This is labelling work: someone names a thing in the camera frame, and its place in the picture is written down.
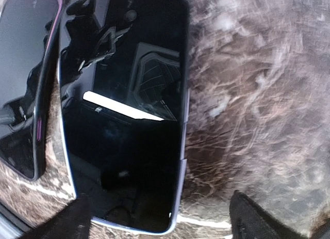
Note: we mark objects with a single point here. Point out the black phone case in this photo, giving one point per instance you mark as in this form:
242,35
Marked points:
42,120

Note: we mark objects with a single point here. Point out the black smartphone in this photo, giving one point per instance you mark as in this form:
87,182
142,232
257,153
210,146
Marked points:
23,68

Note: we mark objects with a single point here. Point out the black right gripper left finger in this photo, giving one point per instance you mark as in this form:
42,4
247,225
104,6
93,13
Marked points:
71,222

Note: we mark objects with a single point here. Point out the black phone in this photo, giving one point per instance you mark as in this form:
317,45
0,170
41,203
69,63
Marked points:
123,107

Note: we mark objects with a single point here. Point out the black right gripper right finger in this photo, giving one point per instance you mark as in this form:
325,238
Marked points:
249,220

